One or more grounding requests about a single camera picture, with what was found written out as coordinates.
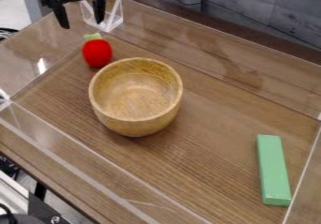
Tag light wooden bowl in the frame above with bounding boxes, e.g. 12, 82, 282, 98
88, 57, 183, 137

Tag clear acrylic enclosure walls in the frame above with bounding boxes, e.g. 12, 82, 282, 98
0, 0, 321, 224

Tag green rectangular block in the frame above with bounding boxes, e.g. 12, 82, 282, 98
257, 134, 292, 206

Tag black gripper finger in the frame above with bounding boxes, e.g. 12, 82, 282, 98
52, 2, 71, 29
92, 0, 106, 23

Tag clear acrylic corner bracket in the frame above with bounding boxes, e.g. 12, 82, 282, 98
80, 0, 125, 33

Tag black clamp with bolt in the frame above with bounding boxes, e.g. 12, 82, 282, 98
28, 193, 71, 224

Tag red plush strawberry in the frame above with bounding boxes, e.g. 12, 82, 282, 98
82, 33, 113, 67

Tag black cable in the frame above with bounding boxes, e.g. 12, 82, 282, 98
0, 202, 20, 224

